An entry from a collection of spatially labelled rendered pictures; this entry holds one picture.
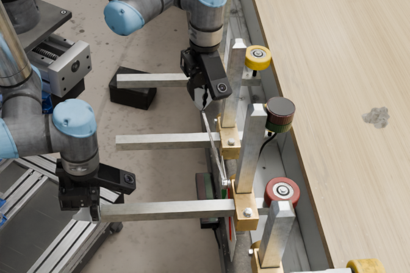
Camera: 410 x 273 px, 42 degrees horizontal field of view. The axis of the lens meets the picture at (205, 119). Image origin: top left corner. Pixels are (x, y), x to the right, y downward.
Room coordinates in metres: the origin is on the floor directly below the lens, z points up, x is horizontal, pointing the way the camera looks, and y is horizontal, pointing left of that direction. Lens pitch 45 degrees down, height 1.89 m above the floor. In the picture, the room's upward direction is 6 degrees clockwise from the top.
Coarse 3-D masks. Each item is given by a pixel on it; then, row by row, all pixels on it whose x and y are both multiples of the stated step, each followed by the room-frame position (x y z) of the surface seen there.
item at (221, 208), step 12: (108, 204) 0.72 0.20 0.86; (120, 204) 0.72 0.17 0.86; (132, 204) 0.72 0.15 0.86; (144, 204) 0.73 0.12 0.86; (156, 204) 0.73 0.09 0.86; (168, 204) 0.73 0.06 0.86; (180, 204) 0.74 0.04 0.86; (192, 204) 0.74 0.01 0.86; (204, 204) 0.74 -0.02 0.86; (216, 204) 0.75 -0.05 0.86; (228, 204) 0.75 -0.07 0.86; (264, 204) 0.76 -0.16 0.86; (108, 216) 0.69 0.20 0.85; (120, 216) 0.69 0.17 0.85; (132, 216) 0.70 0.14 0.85; (144, 216) 0.70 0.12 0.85; (156, 216) 0.71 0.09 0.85; (168, 216) 0.71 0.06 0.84; (180, 216) 0.72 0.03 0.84; (192, 216) 0.72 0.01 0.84; (204, 216) 0.73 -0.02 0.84; (216, 216) 0.73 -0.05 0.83; (228, 216) 0.74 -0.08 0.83
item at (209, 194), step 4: (204, 176) 0.95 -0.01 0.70; (208, 176) 0.95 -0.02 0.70; (204, 180) 0.94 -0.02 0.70; (208, 180) 0.94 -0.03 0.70; (208, 184) 0.93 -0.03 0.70; (208, 188) 0.91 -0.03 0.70; (208, 192) 0.90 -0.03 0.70; (208, 196) 0.88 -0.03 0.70; (212, 196) 0.89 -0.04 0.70; (212, 220) 0.81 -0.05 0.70
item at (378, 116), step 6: (372, 108) 1.08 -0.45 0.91; (378, 108) 1.08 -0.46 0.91; (384, 108) 1.07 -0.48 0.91; (366, 114) 1.05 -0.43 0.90; (372, 114) 1.04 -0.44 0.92; (378, 114) 1.05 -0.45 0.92; (384, 114) 1.05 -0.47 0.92; (366, 120) 1.03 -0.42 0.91; (372, 120) 1.03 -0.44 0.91; (378, 120) 1.03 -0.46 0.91; (384, 120) 1.03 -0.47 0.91; (378, 126) 1.01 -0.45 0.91; (384, 126) 1.01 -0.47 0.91
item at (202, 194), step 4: (200, 176) 0.95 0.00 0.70; (200, 180) 0.94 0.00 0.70; (200, 184) 0.92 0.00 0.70; (200, 188) 0.91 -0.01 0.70; (204, 188) 0.91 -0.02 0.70; (200, 192) 0.90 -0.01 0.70; (204, 192) 0.90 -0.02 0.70; (200, 196) 0.88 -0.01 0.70; (204, 196) 0.88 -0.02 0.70; (204, 220) 0.81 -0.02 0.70; (208, 220) 0.81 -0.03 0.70
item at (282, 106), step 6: (270, 102) 0.81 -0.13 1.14; (276, 102) 0.81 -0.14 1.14; (282, 102) 0.82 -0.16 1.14; (288, 102) 0.82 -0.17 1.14; (270, 108) 0.79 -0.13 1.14; (276, 108) 0.80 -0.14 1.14; (282, 108) 0.80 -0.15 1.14; (288, 108) 0.80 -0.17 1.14; (276, 114) 0.78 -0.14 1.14; (282, 114) 0.78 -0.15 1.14; (288, 114) 0.78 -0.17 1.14; (264, 132) 0.78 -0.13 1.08; (270, 138) 0.80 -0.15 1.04; (264, 144) 0.80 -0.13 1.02
